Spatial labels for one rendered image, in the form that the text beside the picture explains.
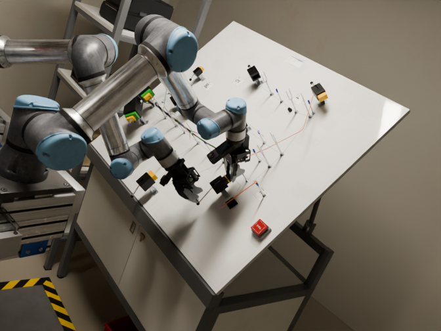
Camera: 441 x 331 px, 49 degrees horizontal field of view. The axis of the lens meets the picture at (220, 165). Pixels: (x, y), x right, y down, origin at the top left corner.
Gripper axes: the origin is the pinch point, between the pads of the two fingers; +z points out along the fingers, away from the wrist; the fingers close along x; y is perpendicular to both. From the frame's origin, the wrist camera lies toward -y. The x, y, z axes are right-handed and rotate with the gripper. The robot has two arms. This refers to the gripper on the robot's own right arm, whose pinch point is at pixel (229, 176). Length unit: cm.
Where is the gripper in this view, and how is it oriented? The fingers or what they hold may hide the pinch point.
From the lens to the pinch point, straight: 192.9
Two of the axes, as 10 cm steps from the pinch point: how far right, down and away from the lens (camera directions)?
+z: -0.1, 7.5, 6.6
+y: 9.0, -2.8, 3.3
